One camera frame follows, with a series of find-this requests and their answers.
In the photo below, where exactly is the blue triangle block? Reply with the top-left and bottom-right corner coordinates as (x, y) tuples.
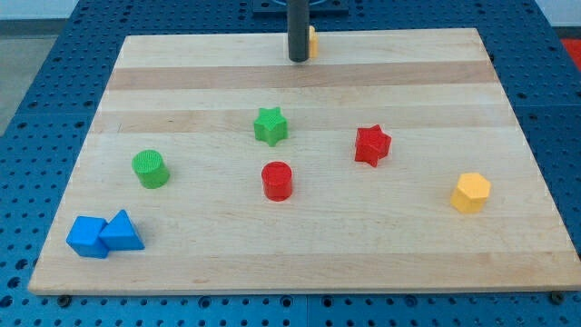
(99, 210), (145, 251)

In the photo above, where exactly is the wooden board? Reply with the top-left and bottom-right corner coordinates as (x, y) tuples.
(28, 28), (580, 296)

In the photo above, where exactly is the green cylinder block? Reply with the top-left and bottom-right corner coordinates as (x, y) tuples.
(132, 149), (170, 189)

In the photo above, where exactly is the green star block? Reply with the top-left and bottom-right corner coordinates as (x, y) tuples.
(253, 107), (288, 147)

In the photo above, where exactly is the red cylinder block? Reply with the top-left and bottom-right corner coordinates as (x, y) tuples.
(261, 162), (292, 202)

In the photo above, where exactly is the yellow hexagon block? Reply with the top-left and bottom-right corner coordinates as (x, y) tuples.
(450, 173), (491, 213)

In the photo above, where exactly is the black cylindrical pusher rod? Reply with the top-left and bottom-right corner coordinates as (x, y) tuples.
(287, 0), (310, 63)

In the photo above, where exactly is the yellow block behind rod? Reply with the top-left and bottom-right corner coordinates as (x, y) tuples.
(309, 25), (319, 59)

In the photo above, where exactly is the red star block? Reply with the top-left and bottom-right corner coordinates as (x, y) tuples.
(354, 124), (391, 167)

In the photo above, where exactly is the blue cube block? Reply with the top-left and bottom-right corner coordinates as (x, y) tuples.
(65, 216), (109, 259)

